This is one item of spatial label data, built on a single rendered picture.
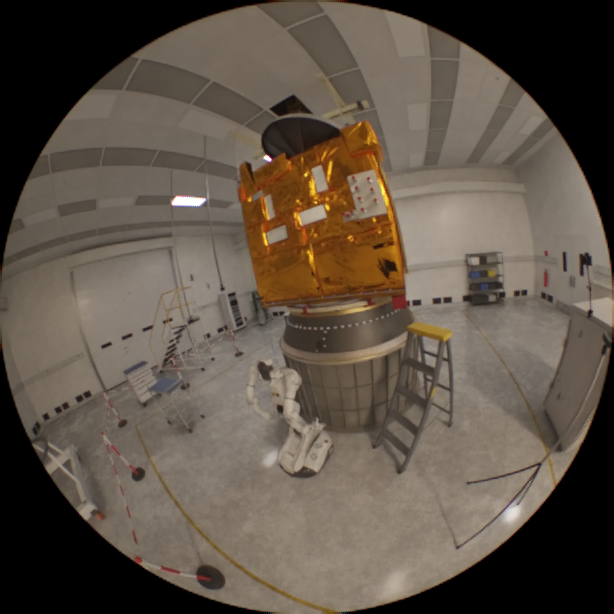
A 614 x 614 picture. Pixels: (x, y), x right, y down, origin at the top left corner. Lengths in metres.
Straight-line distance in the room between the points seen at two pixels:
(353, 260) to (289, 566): 3.09
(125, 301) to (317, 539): 8.41
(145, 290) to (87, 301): 2.67
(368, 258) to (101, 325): 8.37
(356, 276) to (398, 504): 2.42
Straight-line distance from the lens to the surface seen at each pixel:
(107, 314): 8.33
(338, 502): 2.26
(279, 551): 2.27
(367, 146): 2.13
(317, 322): 2.15
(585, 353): 2.82
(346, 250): 1.93
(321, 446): 2.22
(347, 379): 2.16
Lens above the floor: 2.16
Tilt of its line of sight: 11 degrees down
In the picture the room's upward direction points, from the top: 12 degrees counter-clockwise
